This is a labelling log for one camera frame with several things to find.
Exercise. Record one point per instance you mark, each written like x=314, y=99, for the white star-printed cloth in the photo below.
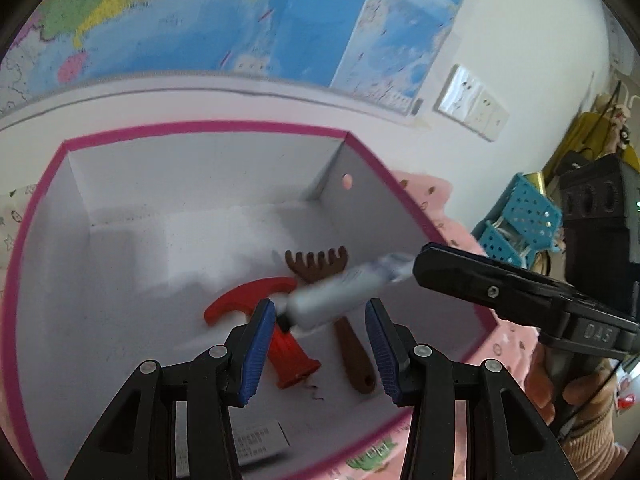
x=12, y=220

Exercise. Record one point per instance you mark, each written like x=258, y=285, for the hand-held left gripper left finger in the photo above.
x=257, y=355

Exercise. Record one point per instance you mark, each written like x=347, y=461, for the brown toy rake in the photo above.
x=357, y=360

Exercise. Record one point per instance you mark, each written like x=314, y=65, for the yellow hanging clothing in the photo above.
x=585, y=135

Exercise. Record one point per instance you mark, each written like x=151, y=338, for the white wall socket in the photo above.
x=484, y=112
x=457, y=92

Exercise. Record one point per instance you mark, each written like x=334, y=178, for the white wall switch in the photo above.
x=499, y=124

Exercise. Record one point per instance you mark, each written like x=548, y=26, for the person's right forearm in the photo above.
x=600, y=450

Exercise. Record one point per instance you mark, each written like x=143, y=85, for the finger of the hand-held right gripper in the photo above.
x=450, y=249
x=480, y=285

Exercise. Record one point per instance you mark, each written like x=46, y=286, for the colourful wall map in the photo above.
x=200, y=20

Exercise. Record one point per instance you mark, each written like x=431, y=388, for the person's right hand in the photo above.
x=540, y=380

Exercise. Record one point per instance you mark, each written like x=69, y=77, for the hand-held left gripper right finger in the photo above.
x=382, y=350

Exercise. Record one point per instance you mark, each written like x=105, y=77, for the blue perforated plastic basket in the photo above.
x=532, y=210

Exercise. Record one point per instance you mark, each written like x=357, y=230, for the pink cardboard box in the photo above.
x=150, y=240

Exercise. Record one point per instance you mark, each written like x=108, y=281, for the red toy hammer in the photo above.
x=240, y=297

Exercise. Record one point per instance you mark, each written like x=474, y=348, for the white cosmetic tube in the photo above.
x=325, y=302

